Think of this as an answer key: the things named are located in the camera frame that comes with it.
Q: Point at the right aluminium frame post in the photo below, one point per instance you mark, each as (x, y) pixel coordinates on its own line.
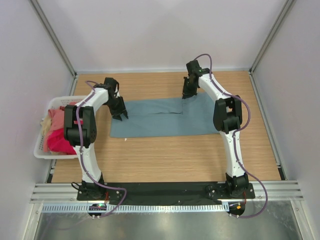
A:
(282, 15)

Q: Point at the left black camera box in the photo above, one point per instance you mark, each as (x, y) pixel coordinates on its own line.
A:
(112, 82)

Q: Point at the salmon pink t shirt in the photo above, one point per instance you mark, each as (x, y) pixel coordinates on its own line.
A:
(57, 118)

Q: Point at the right black camera box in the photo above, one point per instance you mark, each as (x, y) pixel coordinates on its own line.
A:
(193, 68)

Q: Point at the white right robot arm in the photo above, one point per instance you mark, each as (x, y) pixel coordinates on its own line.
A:
(227, 119)

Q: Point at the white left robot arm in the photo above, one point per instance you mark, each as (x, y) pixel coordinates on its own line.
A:
(80, 130)

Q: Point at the white plastic laundry basket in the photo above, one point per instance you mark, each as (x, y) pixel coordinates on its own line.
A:
(55, 103)

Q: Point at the cream t shirt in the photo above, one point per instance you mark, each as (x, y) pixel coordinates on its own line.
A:
(46, 124)

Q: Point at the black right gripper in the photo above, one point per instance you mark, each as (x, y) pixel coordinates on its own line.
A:
(186, 93)

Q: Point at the aluminium frame post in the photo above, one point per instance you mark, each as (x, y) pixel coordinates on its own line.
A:
(282, 15)
(52, 35)

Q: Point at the white slotted cable duct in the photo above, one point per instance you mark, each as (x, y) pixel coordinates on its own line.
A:
(98, 208)

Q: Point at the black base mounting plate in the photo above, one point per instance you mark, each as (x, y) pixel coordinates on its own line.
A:
(163, 193)

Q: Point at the blue-grey t shirt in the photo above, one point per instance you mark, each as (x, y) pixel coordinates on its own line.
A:
(166, 117)

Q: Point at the red t shirt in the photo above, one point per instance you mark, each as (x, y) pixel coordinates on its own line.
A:
(55, 142)

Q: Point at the left aluminium frame post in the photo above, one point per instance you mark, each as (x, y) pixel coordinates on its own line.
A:
(52, 35)

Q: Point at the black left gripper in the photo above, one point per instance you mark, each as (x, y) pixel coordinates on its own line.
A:
(116, 114)

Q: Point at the black camera box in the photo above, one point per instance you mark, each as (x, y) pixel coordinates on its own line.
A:
(193, 68)
(112, 82)

